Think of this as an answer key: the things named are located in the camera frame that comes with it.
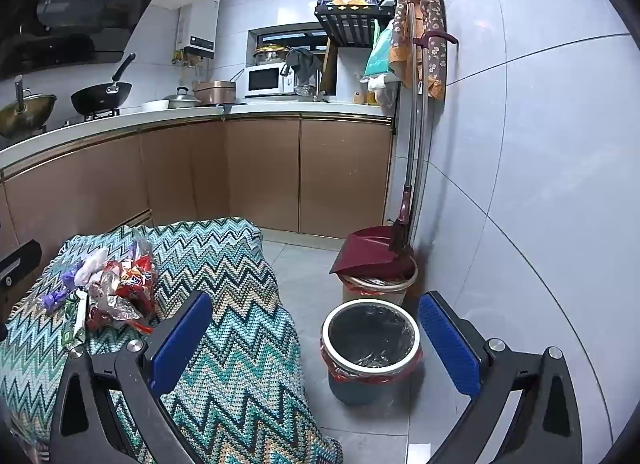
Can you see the white plastic bag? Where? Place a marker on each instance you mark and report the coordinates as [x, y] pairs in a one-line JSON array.
[[391, 94]]

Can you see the dark grey cloth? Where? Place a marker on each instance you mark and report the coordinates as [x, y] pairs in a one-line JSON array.
[[305, 62]]

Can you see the wooden cutting board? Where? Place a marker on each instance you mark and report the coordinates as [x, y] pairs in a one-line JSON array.
[[330, 67]]

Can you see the steel pot with glass lid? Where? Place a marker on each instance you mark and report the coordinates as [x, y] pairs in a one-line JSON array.
[[272, 54]]

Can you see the steel pot lid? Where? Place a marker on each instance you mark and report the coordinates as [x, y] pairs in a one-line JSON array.
[[182, 99]]

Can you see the pile of snack wrappers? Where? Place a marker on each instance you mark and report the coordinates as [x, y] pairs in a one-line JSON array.
[[115, 289]]

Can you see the dark red broom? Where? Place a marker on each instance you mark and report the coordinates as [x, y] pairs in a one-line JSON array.
[[417, 144]]

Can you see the zigzag knitted blanket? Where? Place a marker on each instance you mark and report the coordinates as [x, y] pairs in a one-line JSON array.
[[240, 294]]

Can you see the gas stove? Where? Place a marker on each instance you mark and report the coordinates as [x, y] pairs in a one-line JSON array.
[[95, 117]]

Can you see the beige waste bin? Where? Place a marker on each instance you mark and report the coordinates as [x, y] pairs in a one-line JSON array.
[[395, 286]]

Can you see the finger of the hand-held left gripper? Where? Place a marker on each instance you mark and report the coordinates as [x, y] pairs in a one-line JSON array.
[[20, 264]]

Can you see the dark red dustpan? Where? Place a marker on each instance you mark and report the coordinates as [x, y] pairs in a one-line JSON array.
[[370, 251]]

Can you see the grey bin with white rim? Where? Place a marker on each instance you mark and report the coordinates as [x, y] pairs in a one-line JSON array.
[[370, 344]]

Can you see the black frying pan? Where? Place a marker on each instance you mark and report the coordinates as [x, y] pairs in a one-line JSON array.
[[100, 97]]

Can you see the floral apron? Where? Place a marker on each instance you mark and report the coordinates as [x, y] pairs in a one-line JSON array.
[[432, 19]]

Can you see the white dish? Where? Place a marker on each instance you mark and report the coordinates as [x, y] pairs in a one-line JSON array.
[[155, 105]]

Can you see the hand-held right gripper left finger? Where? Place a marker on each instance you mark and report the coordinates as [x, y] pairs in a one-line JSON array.
[[180, 339]]

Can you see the window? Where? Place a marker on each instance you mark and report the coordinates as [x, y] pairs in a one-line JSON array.
[[285, 37]]

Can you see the black range hood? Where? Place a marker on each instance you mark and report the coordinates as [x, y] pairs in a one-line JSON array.
[[80, 4]]

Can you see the green plastic bag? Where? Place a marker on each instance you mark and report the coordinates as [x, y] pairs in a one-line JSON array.
[[380, 52]]

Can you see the white water heater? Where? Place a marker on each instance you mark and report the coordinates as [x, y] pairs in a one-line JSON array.
[[200, 29]]

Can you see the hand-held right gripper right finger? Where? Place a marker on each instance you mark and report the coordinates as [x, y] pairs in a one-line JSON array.
[[450, 344]]

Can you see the white microwave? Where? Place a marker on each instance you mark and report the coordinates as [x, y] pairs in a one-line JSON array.
[[267, 79]]

